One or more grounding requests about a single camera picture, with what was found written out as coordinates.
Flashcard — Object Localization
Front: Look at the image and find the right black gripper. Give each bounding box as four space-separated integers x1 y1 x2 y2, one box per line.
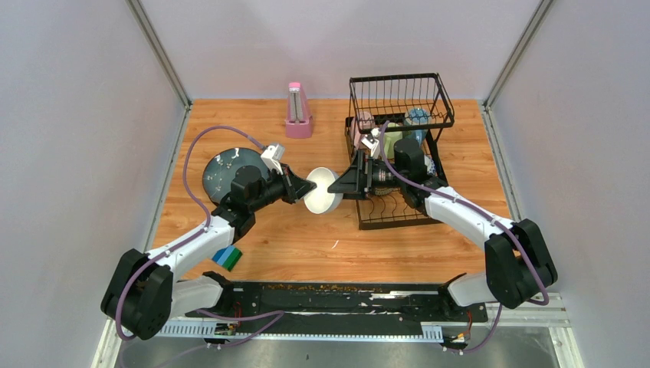
327 149 407 200

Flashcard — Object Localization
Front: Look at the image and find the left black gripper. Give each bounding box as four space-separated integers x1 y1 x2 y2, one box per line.
248 163 316 212

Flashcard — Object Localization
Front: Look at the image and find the white patterned bowl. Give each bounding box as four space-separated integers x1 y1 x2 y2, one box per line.
304 167 343 215

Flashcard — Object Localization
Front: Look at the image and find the green handled cream mug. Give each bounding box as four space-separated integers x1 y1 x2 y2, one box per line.
379 121 403 160

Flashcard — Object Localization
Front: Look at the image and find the pink mug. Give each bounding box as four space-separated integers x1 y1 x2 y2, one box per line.
351 110 375 150

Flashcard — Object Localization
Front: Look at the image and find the pink metronome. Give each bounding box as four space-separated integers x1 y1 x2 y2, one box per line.
285 82 314 139

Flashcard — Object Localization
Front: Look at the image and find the black wire dish rack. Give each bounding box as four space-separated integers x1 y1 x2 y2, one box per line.
345 73 455 230

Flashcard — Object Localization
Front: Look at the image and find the dark blue floral plate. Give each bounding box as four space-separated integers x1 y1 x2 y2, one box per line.
202 147 270 205

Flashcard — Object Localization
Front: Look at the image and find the blue mug yellow inside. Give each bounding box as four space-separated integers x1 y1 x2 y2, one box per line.
403 108 432 145

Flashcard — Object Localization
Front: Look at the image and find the black gold patterned bowl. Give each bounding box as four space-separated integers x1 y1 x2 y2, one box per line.
371 188 395 196

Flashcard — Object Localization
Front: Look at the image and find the red patterned bowl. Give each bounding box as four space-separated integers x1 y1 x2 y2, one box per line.
424 156 437 176

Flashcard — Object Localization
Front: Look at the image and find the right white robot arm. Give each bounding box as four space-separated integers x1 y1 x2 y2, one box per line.
327 138 558 320

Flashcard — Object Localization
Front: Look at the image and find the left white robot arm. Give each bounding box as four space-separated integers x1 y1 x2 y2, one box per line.
100 164 317 340

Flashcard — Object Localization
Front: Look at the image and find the blue green striped block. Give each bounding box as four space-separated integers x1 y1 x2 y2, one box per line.
212 245 242 271

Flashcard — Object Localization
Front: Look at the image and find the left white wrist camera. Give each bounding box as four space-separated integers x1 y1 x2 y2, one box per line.
261 143 285 174

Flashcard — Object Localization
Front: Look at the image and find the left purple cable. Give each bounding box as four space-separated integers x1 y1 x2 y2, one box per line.
114 125 285 351

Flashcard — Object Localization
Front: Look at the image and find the purple cable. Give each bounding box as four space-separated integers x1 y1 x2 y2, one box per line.
114 125 285 351
378 120 550 355

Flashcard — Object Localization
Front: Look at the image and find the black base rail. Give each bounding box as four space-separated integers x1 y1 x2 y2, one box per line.
160 281 488 341

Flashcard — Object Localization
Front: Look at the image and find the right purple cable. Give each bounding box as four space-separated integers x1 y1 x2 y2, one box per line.
378 120 550 355

